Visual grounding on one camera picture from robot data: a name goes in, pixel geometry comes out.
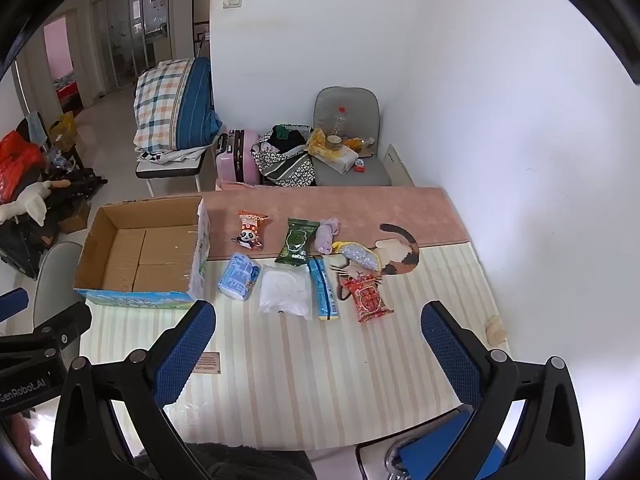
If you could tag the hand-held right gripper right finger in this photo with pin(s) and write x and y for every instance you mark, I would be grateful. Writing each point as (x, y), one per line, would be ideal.
(450, 350)

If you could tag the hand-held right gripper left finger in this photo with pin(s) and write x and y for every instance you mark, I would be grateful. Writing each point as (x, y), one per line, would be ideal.
(185, 350)

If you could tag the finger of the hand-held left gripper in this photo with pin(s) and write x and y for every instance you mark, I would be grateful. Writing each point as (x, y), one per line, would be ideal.
(14, 304)
(62, 327)

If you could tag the light blue tissue pack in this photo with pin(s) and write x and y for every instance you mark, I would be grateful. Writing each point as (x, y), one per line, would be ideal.
(239, 277)

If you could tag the red snack packet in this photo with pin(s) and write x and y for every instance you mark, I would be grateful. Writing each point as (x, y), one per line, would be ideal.
(369, 300)

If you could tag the white soft pouch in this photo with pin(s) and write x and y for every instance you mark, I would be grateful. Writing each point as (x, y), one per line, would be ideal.
(284, 290)

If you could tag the yellow silver scrub sponge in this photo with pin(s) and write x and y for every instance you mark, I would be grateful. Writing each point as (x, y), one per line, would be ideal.
(360, 256)

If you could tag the orange panda snack packet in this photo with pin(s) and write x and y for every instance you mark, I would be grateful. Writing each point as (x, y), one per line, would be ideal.
(248, 232)

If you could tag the long blue packet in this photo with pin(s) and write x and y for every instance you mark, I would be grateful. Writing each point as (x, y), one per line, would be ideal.
(324, 290)

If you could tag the green snack packet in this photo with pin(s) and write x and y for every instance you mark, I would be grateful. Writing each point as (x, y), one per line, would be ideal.
(296, 242)

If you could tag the purple socks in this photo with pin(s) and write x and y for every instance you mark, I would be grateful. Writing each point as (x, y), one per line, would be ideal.
(327, 235)

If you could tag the person's left forearm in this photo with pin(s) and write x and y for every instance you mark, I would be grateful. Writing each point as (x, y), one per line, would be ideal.
(25, 450)

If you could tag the grey round chair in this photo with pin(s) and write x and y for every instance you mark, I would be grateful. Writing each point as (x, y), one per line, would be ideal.
(57, 270)

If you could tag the black bag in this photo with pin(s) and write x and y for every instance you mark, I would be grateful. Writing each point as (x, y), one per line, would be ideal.
(22, 245)

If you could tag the blue chair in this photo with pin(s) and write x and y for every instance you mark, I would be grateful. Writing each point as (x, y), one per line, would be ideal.
(440, 440)

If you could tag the white goose plush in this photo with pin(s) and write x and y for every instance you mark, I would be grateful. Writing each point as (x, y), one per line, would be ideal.
(30, 202)

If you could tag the small brown cardboard box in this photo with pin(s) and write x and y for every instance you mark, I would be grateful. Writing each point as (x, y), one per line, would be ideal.
(75, 219)

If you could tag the black tripod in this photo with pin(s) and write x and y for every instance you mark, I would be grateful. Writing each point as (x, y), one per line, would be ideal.
(80, 182)

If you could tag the red plastic bag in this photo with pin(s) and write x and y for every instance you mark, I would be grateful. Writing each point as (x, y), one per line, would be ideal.
(17, 165)

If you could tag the yellow paper bag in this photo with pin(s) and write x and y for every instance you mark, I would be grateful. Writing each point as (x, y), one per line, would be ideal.
(62, 132)

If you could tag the white folding chair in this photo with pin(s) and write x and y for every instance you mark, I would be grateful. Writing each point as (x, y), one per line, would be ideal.
(170, 170)

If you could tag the white leaning board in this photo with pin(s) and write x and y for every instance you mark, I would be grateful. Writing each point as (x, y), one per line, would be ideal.
(400, 165)

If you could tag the white printed garment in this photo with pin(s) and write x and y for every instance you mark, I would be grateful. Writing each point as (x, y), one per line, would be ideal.
(170, 155)

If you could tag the pink suitcase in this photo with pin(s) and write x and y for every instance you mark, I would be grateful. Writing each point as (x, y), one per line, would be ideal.
(237, 157)

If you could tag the small red white item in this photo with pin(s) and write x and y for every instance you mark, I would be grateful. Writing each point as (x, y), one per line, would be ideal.
(360, 166)

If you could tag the patterned tote bag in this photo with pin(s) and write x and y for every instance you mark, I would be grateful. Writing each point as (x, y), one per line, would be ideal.
(285, 167)

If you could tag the white flat box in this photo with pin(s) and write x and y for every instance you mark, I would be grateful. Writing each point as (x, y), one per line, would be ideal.
(340, 161)

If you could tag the brown tape roll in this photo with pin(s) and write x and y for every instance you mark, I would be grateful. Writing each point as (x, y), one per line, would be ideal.
(334, 142)

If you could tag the plaid pillow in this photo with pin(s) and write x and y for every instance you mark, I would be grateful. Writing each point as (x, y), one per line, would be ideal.
(160, 105)

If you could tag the blue striped pillow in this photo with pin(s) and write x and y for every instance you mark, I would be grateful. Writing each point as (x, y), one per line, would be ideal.
(200, 105)

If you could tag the yellow plastic bag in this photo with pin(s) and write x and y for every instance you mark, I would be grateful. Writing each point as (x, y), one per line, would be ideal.
(317, 142)

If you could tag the clear plastic bottle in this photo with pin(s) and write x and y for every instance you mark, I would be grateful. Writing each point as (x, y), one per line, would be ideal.
(341, 122)

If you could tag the grey upholstered chair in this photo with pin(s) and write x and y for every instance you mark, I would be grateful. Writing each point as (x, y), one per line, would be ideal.
(350, 102)

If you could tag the glass sliding door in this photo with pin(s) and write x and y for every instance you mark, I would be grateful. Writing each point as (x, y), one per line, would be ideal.
(132, 35)

